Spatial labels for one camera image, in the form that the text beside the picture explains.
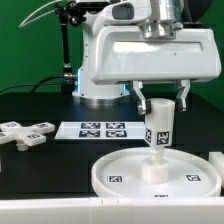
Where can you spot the white marker board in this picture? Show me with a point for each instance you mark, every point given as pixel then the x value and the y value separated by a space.
pixel 100 130

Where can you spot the white cross table base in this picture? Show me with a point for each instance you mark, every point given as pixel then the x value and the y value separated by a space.
pixel 24 136

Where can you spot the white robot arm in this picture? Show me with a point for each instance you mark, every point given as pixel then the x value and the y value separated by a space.
pixel 157 19

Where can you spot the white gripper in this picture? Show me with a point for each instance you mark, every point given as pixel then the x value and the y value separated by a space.
pixel 120 54

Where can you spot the white front obstacle wall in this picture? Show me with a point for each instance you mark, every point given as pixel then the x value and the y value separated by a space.
pixel 113 211

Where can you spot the white obstacle wall block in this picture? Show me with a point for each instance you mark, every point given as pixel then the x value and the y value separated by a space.
pixel 217 160

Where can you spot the white round table top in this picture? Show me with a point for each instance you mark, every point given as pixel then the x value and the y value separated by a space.
pixel 124 173

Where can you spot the black camera stand pole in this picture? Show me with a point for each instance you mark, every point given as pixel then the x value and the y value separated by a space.
pixel 66 46

